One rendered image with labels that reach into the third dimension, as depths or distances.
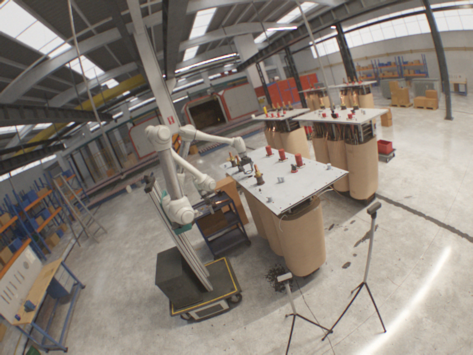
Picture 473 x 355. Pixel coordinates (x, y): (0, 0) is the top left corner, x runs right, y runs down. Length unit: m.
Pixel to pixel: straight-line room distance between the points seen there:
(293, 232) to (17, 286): 4.89
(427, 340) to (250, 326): 1.97
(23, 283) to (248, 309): 4.31
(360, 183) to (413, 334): 2.29
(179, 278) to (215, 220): 1.16
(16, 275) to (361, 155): 6.47
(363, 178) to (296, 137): 1.98
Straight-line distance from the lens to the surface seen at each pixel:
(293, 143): 4.59
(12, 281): 4.84
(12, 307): 4.70
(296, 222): 1.86
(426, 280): 2.80
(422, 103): 11.01
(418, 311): 2.57
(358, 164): 3.18
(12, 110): 8.16
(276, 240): 2.52
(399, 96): 11.45
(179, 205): 1.47
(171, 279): 2.20
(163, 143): 1.38
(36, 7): 11.76
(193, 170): 1.57
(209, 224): 2.98
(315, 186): 1.68
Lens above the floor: 2.20
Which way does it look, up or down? 21 degrees down
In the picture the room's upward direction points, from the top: 20 degrees counter-clockwise
